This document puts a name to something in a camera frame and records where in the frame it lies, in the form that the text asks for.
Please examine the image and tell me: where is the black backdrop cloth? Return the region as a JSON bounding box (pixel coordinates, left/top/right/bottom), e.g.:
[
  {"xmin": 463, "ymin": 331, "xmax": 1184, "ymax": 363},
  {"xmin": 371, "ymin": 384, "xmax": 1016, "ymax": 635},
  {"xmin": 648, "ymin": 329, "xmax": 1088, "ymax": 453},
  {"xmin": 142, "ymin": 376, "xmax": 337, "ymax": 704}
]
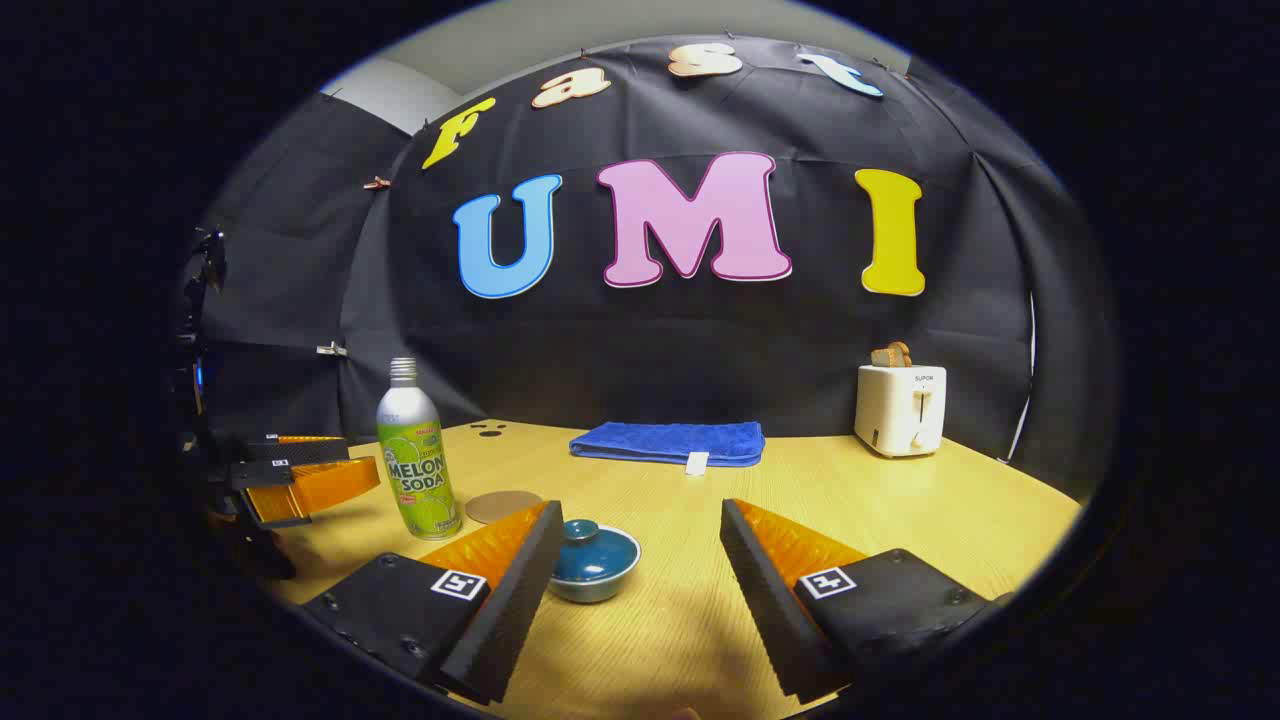
[{"xmin": 195, "ymin": 35, "xmax": 1101, "ymax": 501}]

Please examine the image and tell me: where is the green label aluminium water bottle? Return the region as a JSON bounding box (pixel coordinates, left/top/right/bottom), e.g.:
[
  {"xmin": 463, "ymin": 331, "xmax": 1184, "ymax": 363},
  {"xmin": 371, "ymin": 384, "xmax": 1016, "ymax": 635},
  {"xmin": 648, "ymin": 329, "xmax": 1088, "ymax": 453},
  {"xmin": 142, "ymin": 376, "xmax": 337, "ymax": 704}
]
[{"xmin": 375, "ymin": 356, "xmax": 464, "ymax": 542}]

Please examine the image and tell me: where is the white toaster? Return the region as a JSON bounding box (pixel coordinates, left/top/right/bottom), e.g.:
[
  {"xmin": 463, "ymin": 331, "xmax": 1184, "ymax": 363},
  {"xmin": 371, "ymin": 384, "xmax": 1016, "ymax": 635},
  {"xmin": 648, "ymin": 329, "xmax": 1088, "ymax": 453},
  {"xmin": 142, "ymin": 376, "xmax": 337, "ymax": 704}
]
[{"xmin": 853, "ymin": 363, "xmax": 948, "ymax": 459}]

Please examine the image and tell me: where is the white teacup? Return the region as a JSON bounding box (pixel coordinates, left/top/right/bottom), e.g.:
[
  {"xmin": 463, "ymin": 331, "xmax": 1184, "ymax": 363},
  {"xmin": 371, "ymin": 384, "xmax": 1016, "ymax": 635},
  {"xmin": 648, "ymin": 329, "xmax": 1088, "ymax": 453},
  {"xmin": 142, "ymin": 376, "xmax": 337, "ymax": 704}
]
[{"xmin": 547, "ymin": 530, "xmax": 644, "ymax": 605}]

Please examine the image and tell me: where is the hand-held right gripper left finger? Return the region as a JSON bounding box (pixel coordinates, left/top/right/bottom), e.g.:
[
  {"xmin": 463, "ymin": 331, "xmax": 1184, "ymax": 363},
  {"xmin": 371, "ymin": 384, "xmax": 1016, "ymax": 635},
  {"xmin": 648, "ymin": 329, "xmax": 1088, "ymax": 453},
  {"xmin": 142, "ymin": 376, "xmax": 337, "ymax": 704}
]
[{"xmin": 300, "ymin": 500, "xmax": 566, "ymax": 706}]

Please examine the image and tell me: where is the teal teacup lid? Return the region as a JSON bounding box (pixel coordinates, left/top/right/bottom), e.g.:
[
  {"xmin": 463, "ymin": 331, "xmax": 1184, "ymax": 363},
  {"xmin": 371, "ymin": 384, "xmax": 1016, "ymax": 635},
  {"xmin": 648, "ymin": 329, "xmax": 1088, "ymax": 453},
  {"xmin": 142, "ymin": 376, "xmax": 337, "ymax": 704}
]
[{"xmin": 552, "ymin": 518, "xmax": 641, "ymax": 586}]

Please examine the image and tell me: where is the round brown coaster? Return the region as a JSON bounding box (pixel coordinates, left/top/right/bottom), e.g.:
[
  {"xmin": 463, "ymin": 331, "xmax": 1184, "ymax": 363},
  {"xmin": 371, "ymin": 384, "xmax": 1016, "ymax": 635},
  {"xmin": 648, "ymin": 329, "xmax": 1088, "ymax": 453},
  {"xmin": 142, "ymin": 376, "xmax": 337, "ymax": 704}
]
[{"xmin": 464, "ymin": 489, "xmax": 546, "ymax": 526}]

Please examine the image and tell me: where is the white cable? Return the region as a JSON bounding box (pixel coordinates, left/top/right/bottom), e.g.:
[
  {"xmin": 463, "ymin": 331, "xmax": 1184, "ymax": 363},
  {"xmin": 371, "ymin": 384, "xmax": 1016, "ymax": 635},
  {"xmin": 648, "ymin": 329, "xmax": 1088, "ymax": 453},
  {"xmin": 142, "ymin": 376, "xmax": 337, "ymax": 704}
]
[{"xmin": 1000, "ymin": 290, "xmax": 1037, "ymax": 466}]

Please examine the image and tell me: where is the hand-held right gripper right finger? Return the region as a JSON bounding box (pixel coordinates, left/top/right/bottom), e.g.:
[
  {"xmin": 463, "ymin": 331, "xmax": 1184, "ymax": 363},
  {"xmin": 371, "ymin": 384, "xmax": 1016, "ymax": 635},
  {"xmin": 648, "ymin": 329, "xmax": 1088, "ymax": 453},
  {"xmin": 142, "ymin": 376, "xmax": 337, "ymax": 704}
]
[{"xmin": 720, "ymin": 498, "xmax": 1016, "ymax": 706}]

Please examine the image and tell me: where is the blue folded towel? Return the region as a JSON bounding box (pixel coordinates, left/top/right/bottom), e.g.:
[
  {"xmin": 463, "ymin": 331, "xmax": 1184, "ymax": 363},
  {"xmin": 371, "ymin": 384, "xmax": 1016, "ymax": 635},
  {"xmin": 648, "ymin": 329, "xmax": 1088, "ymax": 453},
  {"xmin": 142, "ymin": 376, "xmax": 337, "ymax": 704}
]
[{"xmin": 568, "ymin": 420, "xmax": 767, "ymax": 477}]

